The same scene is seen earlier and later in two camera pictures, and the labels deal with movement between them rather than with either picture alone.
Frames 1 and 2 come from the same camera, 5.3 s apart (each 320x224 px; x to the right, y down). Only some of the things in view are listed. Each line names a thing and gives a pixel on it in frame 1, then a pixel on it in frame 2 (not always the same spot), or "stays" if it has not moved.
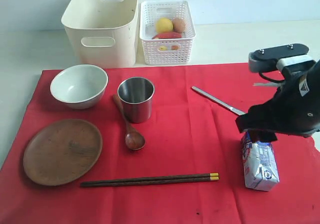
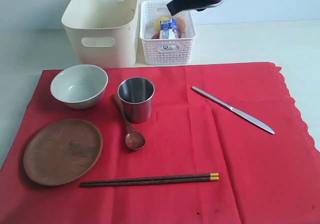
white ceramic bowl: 79,86 stays
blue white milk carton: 261,166 -> 168,29
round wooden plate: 59,152 stays
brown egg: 178,24 stays
